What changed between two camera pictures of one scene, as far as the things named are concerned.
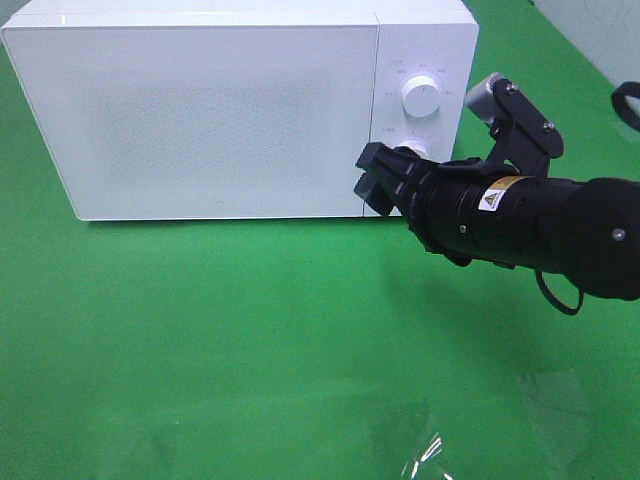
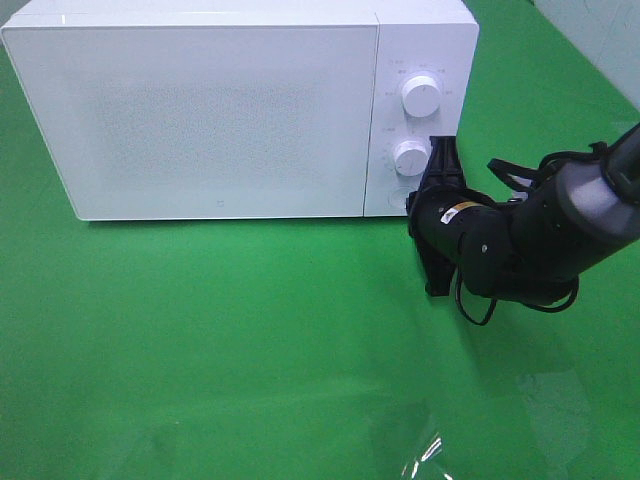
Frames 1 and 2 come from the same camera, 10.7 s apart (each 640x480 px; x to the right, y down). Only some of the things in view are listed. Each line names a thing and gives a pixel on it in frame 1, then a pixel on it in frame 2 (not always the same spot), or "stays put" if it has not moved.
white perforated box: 202,121 stays put
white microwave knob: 421,97 stays put
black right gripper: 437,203 -> 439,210
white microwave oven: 240,111 stays put
